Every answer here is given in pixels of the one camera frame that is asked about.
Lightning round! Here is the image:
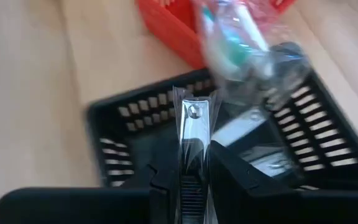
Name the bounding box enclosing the green and white toothbrush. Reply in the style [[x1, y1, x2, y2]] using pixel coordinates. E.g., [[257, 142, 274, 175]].
[[193, 0, 312, 103]]

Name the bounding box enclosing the black plastic basket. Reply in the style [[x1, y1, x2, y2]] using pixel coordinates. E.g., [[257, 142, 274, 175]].
[[85, 42, 358, 191]]

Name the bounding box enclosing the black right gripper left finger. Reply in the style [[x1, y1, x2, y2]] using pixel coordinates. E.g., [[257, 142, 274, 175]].
[[149, 144, 181, 224]]

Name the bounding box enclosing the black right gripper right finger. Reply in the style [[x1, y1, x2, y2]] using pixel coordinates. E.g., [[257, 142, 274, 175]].
[[209, 140, 298, 224]]

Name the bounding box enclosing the red plastic basket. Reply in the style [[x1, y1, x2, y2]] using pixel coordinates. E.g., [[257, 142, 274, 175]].
[[135, 0, 298, 71]]

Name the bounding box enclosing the silver nail clipper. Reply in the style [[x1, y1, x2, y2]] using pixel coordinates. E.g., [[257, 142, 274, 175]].
[[211, 107, 269, 149], [172, 86, 222, 224]]

